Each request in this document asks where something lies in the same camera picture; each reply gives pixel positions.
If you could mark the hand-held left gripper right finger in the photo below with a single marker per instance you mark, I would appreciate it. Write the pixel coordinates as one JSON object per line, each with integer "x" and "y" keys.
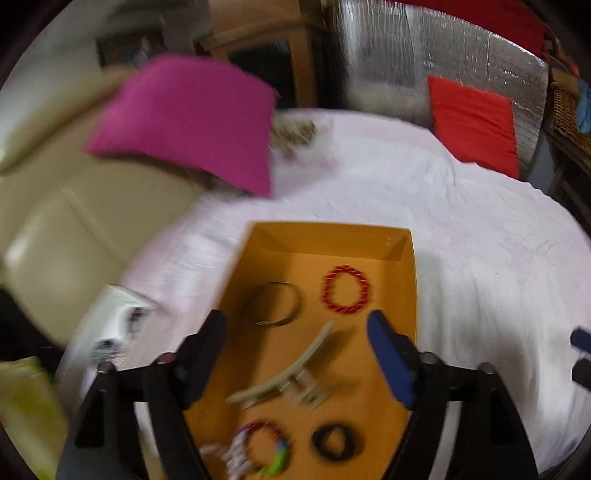
{"x": 390, "y": 364}

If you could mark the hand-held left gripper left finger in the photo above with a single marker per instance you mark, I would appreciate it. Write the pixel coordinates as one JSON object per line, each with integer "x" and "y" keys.
{"x": 207, "y": 357}

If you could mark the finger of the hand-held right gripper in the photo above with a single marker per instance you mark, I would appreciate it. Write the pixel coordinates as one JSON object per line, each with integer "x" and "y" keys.
{"x": 581, "y": 339}
{"x": 582, "y": 370}

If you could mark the beige hair claw clip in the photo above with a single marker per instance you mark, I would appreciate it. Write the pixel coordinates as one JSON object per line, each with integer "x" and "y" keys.
{"x": 295, "y": 369}

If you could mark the black bangle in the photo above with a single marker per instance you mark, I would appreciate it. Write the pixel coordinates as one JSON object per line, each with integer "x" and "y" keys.
{"x": 294, "y": 307}

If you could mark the orange cardboard box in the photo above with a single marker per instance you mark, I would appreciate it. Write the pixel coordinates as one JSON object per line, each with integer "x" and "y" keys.
{"x": 295, "y": 258}

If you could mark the white printed box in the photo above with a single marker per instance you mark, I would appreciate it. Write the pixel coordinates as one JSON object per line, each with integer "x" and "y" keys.
{"x": 115, "y": 309}

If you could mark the yellow-green bag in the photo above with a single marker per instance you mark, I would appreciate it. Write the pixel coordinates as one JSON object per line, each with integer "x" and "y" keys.
{"x": 27, "y": 406}

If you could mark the cream leather sofa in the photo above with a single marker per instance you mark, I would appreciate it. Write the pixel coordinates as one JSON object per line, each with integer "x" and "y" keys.
{"x": 69, "y": 207}

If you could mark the wicker basket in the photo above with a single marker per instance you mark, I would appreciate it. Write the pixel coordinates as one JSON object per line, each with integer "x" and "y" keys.
{"x": 565, "y": 115}

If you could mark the blue cloth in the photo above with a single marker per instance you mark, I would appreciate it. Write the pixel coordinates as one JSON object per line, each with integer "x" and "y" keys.
{"x": 584, "y": 108}

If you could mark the pink cushion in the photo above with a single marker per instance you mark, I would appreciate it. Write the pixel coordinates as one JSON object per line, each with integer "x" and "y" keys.
{"x": 184, "y": 120}

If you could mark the speckled beige object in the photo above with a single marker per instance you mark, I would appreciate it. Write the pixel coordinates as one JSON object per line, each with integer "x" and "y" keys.
{"x": 293, "y": 131}

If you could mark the red cushion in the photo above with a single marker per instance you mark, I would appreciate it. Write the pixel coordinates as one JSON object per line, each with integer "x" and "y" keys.
{"x": 471, "y": 124}

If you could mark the silver insulation sheet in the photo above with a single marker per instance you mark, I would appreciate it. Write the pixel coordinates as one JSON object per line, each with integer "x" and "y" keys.
{"x": 392, "y": 46}

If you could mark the red cloth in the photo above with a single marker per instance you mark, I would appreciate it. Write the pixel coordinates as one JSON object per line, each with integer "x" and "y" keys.
{"x": 485, "y": 16}

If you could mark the wooden side table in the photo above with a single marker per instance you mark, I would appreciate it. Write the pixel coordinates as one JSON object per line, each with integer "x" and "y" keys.
{"x": 258, "y": 23}

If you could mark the wooden shelf frame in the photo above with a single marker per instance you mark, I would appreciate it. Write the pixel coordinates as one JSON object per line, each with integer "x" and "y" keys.
{"x": 570, "y": 180}

